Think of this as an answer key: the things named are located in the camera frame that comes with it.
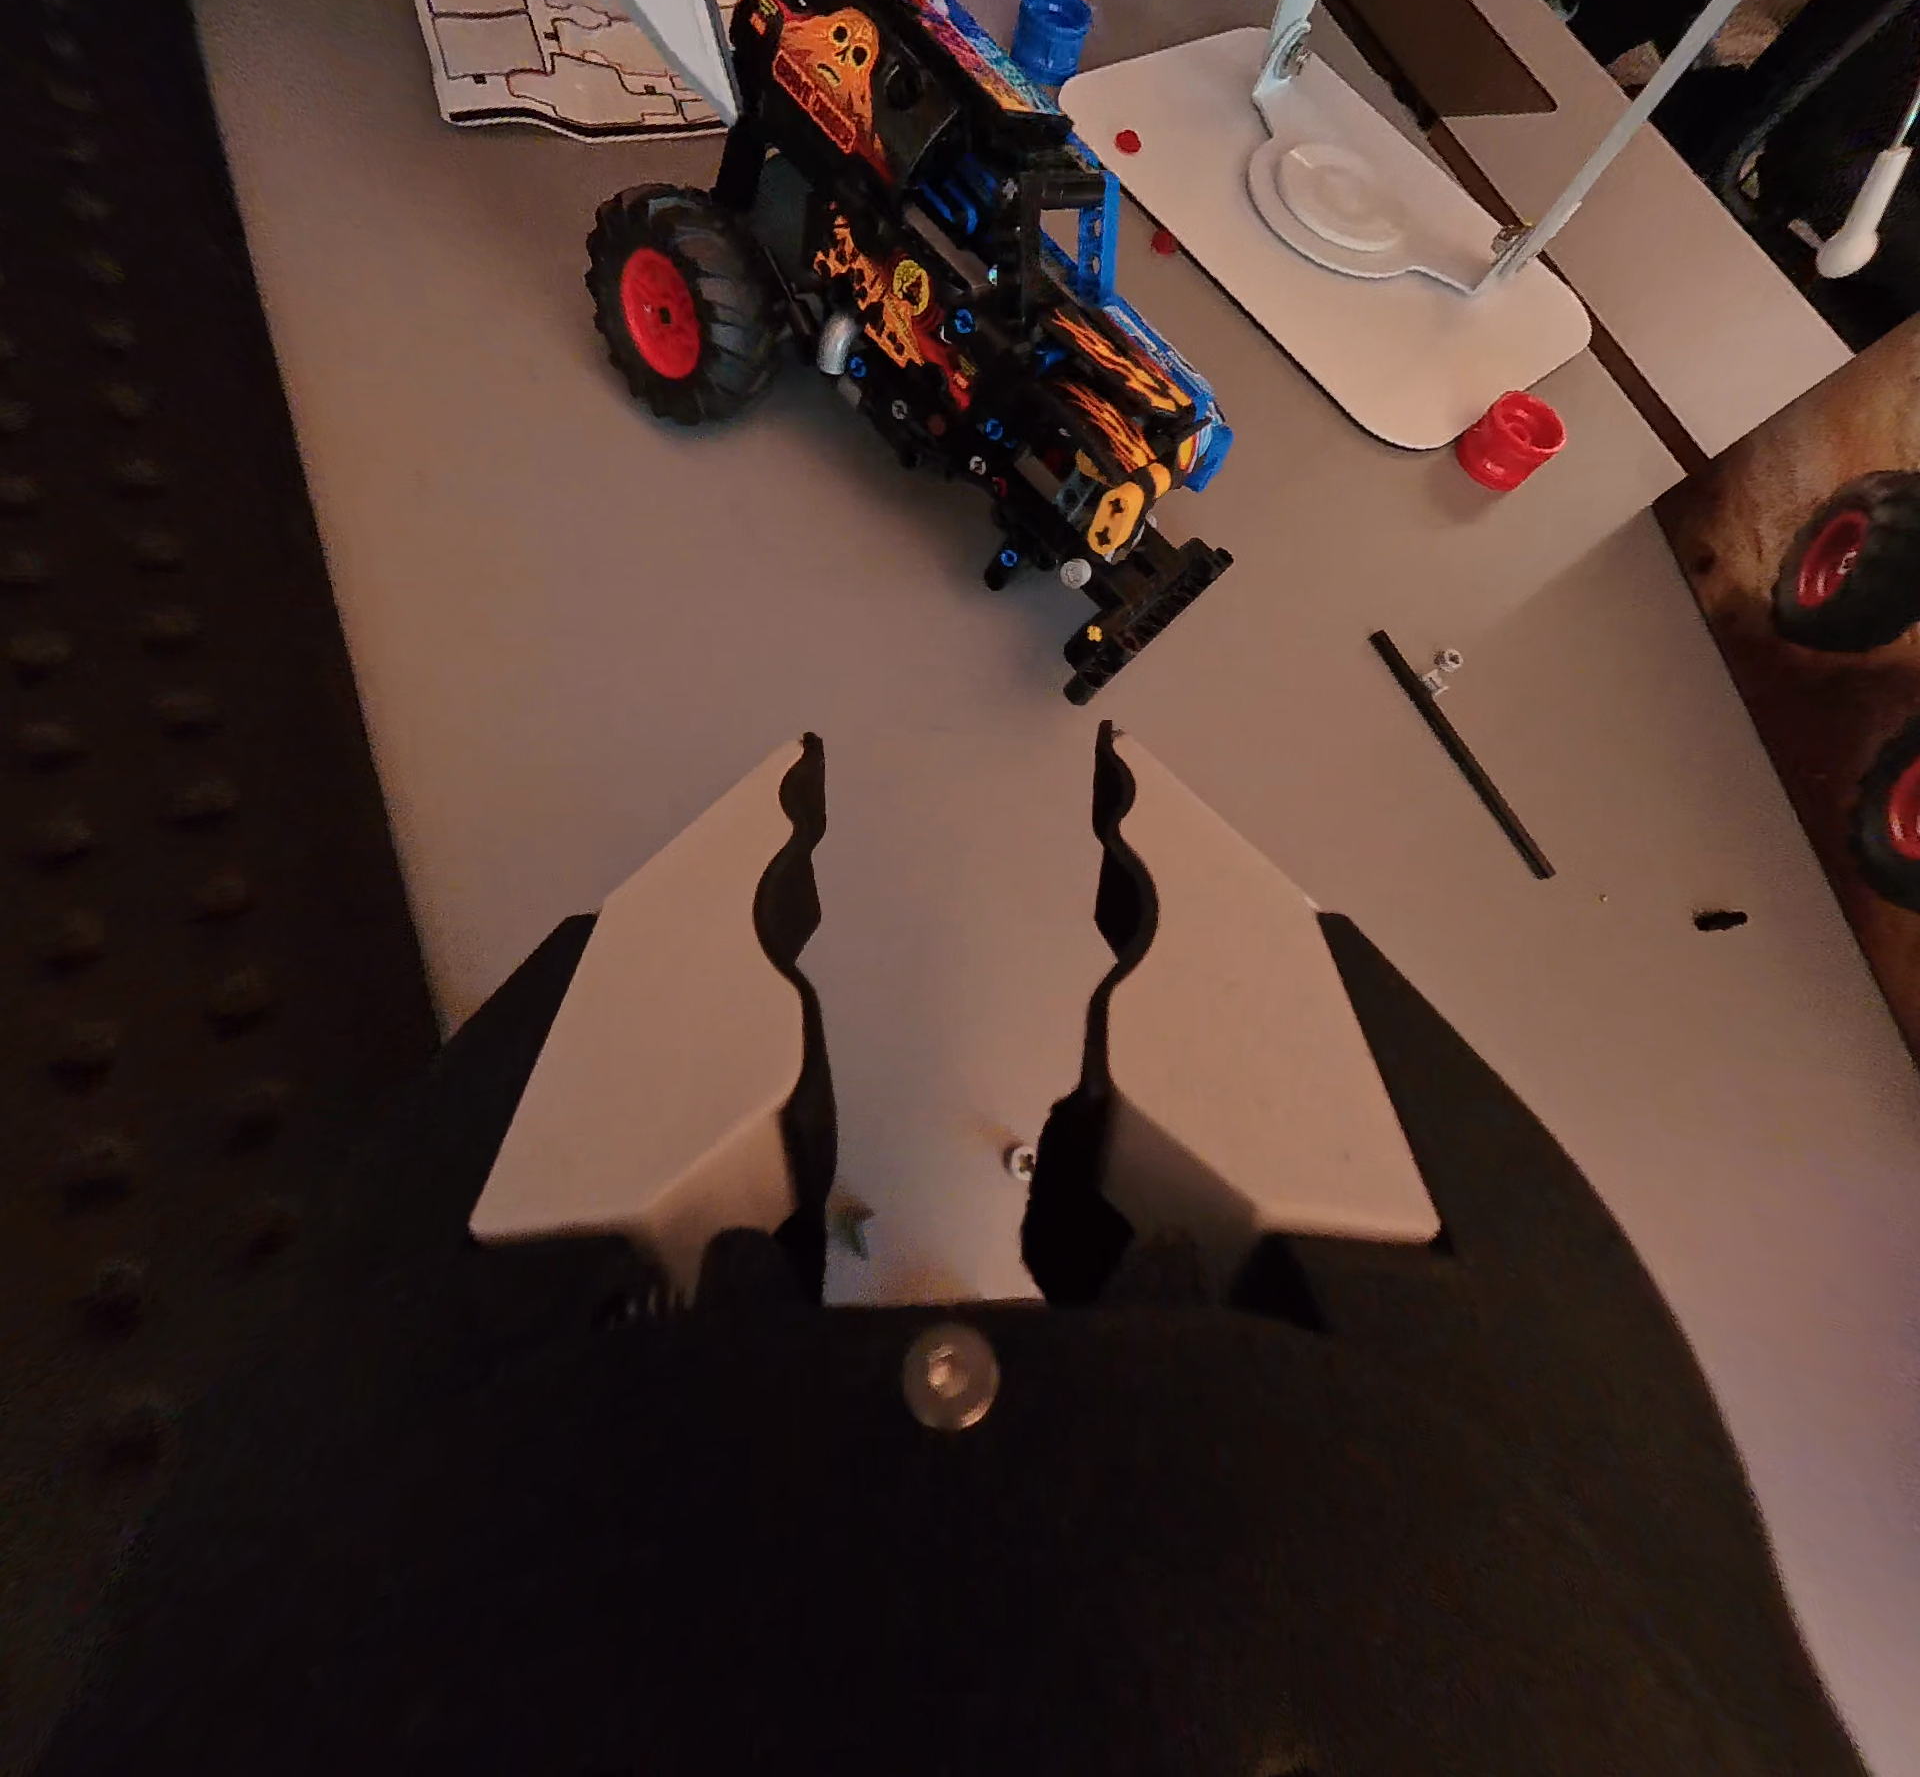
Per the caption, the white sticker sheet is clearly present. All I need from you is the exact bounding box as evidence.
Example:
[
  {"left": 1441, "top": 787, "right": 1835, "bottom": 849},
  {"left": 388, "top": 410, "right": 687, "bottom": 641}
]
[{"left": 404, "top": 0, "right": 760, "bottom": 137}]

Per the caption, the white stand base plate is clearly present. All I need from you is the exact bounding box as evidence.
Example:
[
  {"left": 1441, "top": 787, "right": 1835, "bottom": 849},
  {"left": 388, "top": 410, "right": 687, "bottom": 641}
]
[{"left": 1058, "top": 0, "right": 1847, "bottom": 451}]

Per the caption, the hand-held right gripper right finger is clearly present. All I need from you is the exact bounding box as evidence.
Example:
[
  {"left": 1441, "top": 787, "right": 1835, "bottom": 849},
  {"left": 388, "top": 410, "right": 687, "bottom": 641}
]
[{"left": 1019, "top": 719, "right": 1445, "bottom": 1304}]

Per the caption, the blue black toy monster truck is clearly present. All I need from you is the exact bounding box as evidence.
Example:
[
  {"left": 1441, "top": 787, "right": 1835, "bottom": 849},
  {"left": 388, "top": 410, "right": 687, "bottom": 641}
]
[{"left": 713, "top": 0, "right": 1236, "bottom": 707}]

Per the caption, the blue toy wheel rim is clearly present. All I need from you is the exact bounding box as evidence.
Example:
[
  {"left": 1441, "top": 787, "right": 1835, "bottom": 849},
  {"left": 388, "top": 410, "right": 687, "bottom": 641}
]
[{"left": 1008, "top": 0, "right": 1094, "bottom": 87}]

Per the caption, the monster truck toy box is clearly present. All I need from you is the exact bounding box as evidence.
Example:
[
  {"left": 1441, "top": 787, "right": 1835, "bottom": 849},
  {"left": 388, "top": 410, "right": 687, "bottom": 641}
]
[{"left": 1652, "top": 314, "right": 1920, "bottom": 1059}]

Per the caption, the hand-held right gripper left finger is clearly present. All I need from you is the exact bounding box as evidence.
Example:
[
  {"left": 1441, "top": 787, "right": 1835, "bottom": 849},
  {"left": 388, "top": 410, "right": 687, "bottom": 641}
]
[{"left": 470, "top": 732, "right": 837, "bottom": 1266}]

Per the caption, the black studded mat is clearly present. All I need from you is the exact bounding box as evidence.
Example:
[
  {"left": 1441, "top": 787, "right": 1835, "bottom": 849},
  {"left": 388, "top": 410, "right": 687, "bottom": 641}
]
[{"left": 0, "top": 0, "right": 444, "bottom": 1659}]

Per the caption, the black toy wheel red rim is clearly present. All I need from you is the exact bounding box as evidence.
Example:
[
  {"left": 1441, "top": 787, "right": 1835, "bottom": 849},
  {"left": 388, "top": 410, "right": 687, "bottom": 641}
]
[{"left": 584, "top": 185, "right": 781, "bottom": 427}]

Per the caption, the long black toy axle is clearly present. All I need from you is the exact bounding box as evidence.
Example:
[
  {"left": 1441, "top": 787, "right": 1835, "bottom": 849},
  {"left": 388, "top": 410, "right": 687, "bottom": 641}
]
[{"left": 1368, "top": 628, "right": 1557, "bottom": 882}]

